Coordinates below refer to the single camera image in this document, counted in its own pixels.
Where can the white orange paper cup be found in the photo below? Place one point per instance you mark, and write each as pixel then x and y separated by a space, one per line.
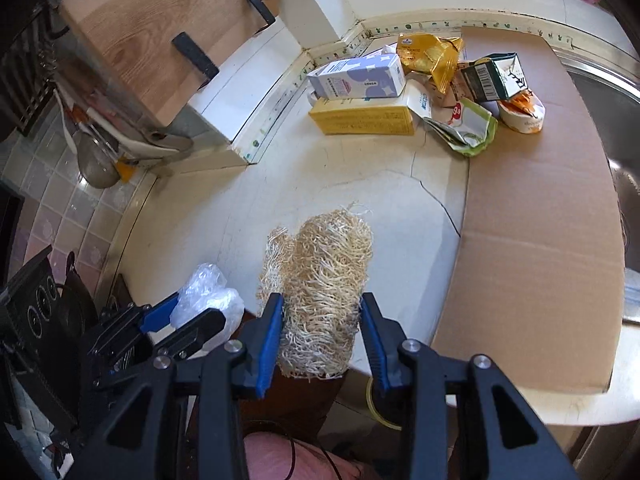
pixel 522 112

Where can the beige loofah sponge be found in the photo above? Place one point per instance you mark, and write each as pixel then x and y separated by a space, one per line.
pixel 320 280

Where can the green white foil packet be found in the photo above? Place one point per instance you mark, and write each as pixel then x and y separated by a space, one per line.
pixel 467 127

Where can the yellow snack bag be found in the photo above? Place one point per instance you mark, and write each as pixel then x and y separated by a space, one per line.
pixel 430 57

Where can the brown cardboard sheet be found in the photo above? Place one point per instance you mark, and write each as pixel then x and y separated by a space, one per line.
pixel 525 210

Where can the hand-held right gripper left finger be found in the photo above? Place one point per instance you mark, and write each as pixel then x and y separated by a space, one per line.
pixel 267 345

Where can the green drink carton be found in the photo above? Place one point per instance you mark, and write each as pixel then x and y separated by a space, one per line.
pixel 492 77

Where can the clear tape roll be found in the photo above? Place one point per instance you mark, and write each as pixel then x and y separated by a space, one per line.
pixel 372 407

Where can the black metal bracket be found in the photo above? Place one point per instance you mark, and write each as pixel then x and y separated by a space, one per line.
pixel 260 7
pixel 197 57

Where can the metal ladle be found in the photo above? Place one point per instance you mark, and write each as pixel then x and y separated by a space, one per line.
pixel 97 160

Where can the person's pink pants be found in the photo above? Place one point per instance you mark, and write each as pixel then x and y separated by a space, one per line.
pixel 280 460

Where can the clear plastic bag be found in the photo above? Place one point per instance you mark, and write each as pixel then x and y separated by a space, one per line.
pixel 210 295

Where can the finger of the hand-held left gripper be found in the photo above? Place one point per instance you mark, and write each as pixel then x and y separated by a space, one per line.
pixel 157 315
pixel 197 332

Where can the stainless steel sink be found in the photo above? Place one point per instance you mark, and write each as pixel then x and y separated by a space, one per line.
pixel 620 110

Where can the white box blue label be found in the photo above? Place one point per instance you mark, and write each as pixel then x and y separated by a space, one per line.
pixel 419 100

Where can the blue white carton box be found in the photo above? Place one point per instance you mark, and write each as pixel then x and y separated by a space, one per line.
pixel 350 77

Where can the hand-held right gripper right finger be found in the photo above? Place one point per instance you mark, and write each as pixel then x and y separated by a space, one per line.
pixel 375 345

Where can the pale yellow toothpaste box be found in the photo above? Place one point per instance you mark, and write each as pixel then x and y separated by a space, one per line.
pixel 362 119

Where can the wooden cutting board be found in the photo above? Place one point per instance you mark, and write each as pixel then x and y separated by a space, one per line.
pixel 150 35

